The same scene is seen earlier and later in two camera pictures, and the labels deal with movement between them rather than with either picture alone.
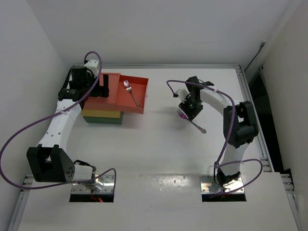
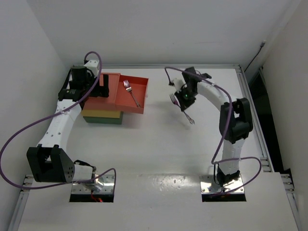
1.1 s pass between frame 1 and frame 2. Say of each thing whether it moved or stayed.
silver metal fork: stayed
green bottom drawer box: stayed
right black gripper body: moved
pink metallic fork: moved
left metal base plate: stayed
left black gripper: stayed
